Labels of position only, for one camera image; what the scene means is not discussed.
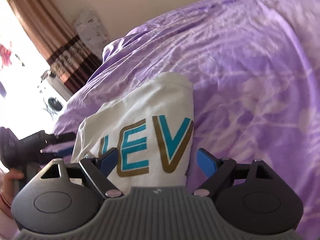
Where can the purple bed cover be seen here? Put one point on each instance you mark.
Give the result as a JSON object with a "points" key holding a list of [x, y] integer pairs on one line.
{"points": [[254, 65]]}

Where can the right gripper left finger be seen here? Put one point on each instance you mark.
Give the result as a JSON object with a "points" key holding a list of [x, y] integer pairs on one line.
{"points": [[97, 170]]}

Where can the brown patterned curtain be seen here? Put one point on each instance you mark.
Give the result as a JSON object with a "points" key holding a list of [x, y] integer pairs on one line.
{"points": [[57, 41]]}

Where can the person's left hand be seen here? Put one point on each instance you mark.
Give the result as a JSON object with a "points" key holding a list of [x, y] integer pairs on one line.
{"points": [[7, 190]]}

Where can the white washing machine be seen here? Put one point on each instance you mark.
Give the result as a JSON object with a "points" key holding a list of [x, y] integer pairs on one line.
{"points": [[53, 93]]}

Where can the patterned covered standing fan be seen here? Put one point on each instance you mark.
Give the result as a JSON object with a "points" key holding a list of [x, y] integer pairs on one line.
{"points": [[91, 31]]}

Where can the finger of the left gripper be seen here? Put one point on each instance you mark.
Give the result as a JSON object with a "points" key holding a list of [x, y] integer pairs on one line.
{"points": [[58, 139], [59, 154]]}

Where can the cream Nevada sweatshirt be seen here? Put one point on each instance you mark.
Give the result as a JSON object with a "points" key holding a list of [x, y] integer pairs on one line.
{"points": [[152, 129]]}

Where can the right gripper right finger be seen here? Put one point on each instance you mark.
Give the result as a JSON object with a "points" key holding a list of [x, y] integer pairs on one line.
{"points": [[218, 173]]}

